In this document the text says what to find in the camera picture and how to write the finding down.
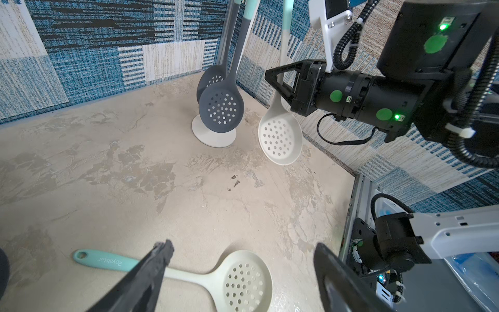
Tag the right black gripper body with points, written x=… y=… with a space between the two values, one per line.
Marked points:
x=309 y=75

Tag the grey utensil rack stand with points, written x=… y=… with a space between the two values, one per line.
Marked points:
x=4 y=272

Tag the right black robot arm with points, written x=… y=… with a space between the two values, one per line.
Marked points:
x=437 y=69

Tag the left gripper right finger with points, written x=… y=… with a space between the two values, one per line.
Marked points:
x=341 y=289

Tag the white utensil rack stand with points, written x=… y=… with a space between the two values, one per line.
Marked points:
x=208 y=137

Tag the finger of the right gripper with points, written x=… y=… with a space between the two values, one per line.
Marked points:
x=275 y=78

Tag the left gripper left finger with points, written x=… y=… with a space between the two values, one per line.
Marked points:
x=139 y=289

